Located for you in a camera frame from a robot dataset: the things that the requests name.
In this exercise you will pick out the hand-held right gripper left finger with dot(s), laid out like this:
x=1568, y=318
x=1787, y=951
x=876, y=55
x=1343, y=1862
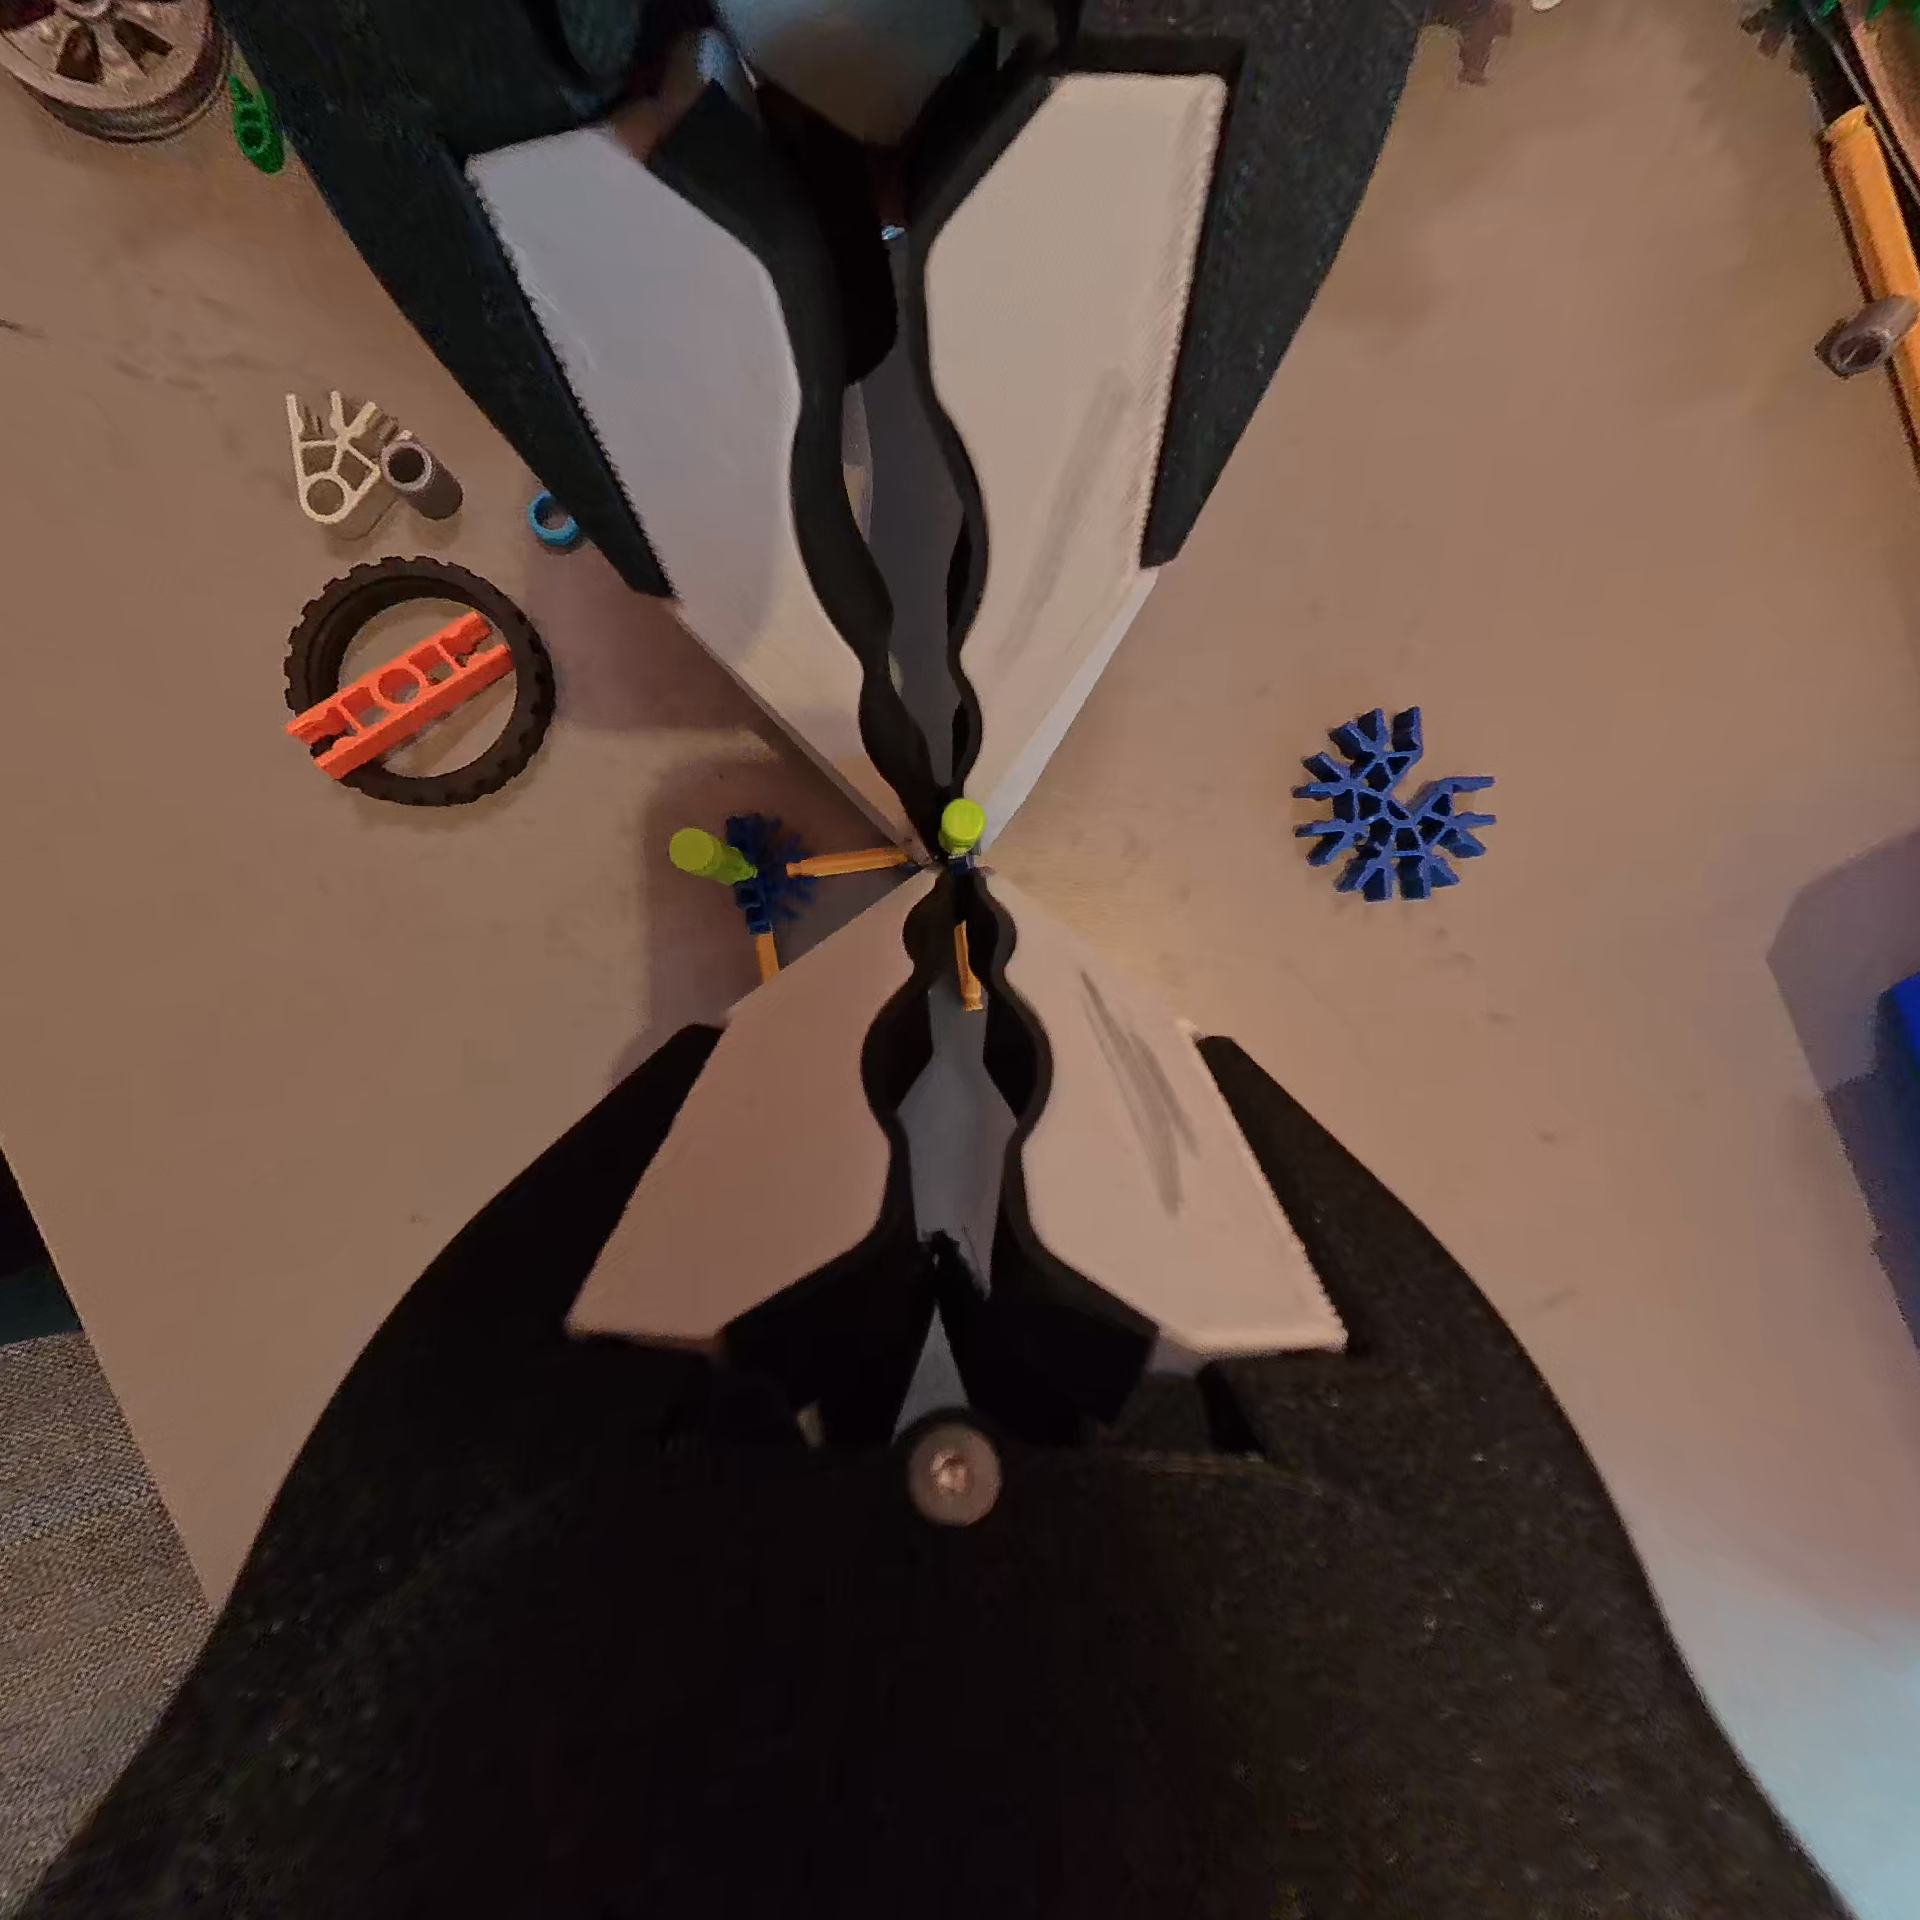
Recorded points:
x=721, y=1200

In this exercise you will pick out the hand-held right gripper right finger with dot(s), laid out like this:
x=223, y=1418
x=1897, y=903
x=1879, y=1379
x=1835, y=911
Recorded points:
x=1172, y=1186

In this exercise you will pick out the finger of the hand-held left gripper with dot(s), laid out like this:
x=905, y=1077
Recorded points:
x=1079, y=301
x=662, y=330

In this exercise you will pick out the lime green rod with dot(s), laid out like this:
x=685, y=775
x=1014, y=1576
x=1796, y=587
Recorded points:
x=960, y=822
x=704, y=855

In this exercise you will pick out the grey short tube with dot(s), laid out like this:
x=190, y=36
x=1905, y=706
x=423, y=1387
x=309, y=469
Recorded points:
x=428, y=484

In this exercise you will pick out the pale grey wedge connector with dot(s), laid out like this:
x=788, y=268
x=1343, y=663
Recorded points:
x=364, y=477

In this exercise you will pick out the blue double snowflake connector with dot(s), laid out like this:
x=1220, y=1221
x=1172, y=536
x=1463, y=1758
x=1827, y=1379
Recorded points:
x=1395, y=810

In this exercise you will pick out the orange flat ladder connector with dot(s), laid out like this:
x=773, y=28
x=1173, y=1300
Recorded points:
x=398, y=694

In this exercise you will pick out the green clip connector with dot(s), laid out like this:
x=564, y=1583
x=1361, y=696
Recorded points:
x=254, y=128

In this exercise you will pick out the black rubber tyre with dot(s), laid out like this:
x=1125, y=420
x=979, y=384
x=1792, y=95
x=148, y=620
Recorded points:
x=305, y=646

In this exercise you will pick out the long yellow rod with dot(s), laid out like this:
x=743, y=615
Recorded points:
x=1875, y=226

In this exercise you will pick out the grey clip connector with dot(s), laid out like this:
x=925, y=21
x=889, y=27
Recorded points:
x=1865, y=339

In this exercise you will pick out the silver spoked wheel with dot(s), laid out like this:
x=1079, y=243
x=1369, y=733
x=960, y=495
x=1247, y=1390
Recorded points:
x=107, y=61

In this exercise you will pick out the blue plastic bin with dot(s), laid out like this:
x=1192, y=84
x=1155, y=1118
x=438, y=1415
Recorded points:
x=1902, y=1036

